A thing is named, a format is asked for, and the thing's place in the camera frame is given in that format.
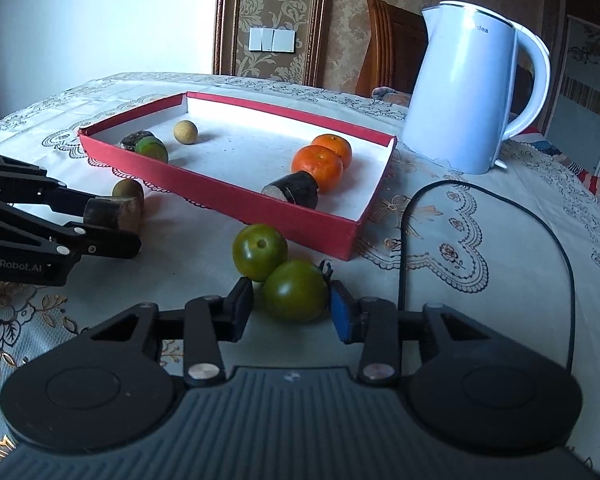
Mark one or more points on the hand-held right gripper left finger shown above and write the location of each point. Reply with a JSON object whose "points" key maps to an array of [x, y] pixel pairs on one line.
{"points": [[240, 310]]}

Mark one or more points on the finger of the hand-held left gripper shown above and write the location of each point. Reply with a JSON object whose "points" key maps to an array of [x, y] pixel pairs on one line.
{"points": [[105, 244], [55, 195]]}

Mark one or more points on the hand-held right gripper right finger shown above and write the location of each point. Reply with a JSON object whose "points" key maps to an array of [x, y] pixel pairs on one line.
{"points": [[341, 312]]}

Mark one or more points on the dark sugarcane piece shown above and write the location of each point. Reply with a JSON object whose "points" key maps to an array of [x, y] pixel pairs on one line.
{"points": [[114, 212]]}

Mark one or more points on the green tomato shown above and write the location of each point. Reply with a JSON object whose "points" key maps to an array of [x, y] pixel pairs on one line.
{"points": [[259, 251], [296, 292]]}

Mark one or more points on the dark-skinned white root chunk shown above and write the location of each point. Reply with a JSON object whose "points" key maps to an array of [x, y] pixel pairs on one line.
{"points": [[134, 139]]}

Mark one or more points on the green cucumber piece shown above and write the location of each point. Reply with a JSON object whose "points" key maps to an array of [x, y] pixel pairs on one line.
{"points": [[152, 150]]}

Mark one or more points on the dark eggplant chunk back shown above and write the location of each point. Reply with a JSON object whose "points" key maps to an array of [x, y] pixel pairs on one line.
{"points": [[292, 190]]}

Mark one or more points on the orange mandarin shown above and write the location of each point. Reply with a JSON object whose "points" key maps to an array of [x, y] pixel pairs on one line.
{"points": [[317, 169], [336, 146]]}

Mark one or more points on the red shallow tray box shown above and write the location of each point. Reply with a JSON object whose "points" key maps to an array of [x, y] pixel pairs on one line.
{"points": [[260, 160]]}

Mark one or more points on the brown round fruit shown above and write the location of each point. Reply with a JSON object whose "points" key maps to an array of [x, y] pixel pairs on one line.
{"points": [[128, 189]]}

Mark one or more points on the small yellow round fruit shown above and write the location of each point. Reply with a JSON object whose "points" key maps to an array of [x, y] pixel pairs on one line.
{"points": [[185, 132]]}

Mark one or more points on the crumpled bedding cloth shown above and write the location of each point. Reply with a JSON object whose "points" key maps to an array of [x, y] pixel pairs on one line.
{"points": [[390, 96]]}

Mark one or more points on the white electric kettle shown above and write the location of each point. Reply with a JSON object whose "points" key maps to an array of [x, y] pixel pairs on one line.
{"points": [[460, 90]]}

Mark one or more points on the wooden headboard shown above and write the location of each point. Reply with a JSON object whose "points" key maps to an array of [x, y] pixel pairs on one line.
{"points": [[390, 45]]}

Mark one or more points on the colourful cloth pile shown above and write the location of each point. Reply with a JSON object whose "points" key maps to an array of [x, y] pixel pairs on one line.
{"points": [[597, 180]]}

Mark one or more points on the patterned sliding wardrobe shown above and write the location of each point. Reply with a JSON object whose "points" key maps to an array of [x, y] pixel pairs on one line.
{"points": [[587, 85]]}

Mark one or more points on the white light switch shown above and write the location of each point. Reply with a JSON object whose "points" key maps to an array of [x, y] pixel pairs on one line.
{"points": [[272, 40]]}

